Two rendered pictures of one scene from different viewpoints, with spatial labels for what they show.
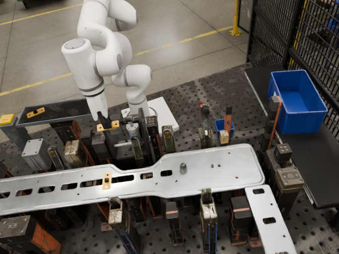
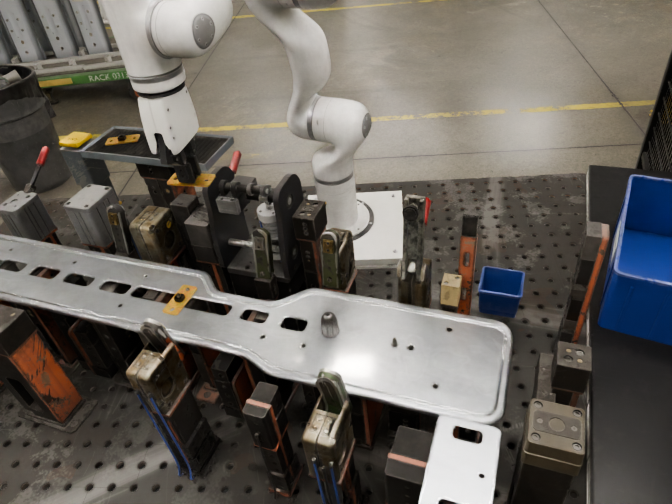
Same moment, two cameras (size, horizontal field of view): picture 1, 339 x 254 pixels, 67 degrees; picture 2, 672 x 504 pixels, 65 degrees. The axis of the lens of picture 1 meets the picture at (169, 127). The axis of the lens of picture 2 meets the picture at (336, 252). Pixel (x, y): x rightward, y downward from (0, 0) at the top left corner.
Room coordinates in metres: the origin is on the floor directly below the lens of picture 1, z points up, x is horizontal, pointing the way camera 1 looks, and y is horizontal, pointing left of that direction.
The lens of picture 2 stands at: (0.03, -0.31, 1.76)
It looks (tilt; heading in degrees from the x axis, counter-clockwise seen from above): 40 degrees down; 22
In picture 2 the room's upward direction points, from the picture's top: 7 degrees counter-clockwise
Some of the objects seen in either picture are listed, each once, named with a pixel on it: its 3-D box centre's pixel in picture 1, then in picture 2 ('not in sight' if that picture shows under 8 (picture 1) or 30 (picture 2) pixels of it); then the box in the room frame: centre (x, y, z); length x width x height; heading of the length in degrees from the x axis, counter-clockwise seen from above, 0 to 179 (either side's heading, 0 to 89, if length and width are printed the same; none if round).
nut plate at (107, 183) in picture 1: (106, 180); (179, 298); (0.65, 0.31, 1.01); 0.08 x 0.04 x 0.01; 178
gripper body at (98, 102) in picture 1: (97, 99); (169, 112); (0.71, 0.23, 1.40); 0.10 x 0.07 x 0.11; 5
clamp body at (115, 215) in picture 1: (125, 230); (177, 410); (0.48, 0.25, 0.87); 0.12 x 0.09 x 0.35; 178
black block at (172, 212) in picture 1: (175, 225); (276, 444); (0.48, 0.04, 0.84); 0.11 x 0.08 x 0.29; 178
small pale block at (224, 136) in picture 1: (222, 157); (447, 342); (0.76, -0.24, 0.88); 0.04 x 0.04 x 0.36; 88
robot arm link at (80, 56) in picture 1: (84, 63); (142, 22); (0.71, 0.22, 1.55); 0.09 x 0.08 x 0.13; 83
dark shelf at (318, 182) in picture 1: (293, 118); (653, 303); (0.83, -0.60, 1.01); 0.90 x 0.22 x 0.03; 178
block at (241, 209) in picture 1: (237, 221); (410, 493); (0.45, -0.22, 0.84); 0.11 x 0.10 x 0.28; 178
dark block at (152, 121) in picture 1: (158, 149); (319, 279); (0.86, 0.08, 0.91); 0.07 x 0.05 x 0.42; 178
